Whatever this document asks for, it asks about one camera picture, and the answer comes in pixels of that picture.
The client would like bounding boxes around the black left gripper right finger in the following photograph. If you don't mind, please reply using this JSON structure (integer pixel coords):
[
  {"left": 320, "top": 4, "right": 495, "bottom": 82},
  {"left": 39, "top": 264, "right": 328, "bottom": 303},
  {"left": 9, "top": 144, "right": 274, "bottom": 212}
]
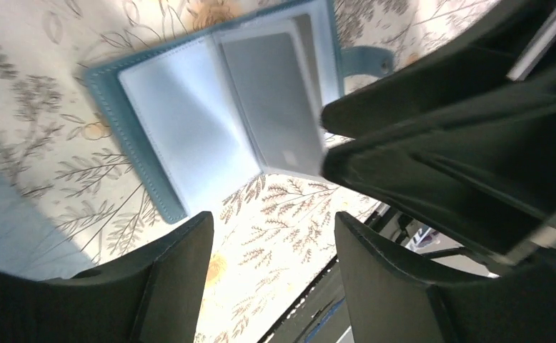
[{"left": 334, "top": 212, "right": 556, "bottom": 342}]

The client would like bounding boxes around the floral patterned table cloth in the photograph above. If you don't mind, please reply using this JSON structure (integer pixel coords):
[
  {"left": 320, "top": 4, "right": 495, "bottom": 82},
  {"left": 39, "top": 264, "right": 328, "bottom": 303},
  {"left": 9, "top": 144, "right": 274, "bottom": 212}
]
[{"left": 0, "top": 0, "right": 502, "bottom": 343}]

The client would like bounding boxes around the dark grey credit card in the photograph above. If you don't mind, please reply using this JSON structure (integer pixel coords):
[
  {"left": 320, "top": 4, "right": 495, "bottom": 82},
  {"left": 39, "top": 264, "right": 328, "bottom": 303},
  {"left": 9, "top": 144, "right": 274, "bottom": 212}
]
[{"left": 221, "top": 31, "right": 324, "bottom": 178}]

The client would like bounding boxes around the teal card holder wallet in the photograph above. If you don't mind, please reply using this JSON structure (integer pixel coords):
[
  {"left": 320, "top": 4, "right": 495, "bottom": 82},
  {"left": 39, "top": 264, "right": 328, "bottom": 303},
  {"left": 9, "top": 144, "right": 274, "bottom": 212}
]
[{"left": 84, "top": 1, "right": 394, "bottom": 224}]

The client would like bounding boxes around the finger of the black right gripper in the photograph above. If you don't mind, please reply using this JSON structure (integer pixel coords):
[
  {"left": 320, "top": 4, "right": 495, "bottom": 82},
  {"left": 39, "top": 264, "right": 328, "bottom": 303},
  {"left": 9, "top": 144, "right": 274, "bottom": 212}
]
[
  {"left": 322, "top": 109, "right": 556, "bottom": 264},
  {"left": 322, "top": 1, "right": 556, "bottom": 138}
]

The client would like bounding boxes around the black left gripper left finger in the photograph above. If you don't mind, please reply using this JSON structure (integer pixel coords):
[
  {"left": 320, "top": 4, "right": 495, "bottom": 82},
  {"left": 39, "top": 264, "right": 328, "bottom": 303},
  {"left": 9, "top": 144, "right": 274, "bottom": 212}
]
[{"left": 0, "top": 212, "right": 214, "bottom": 342}]

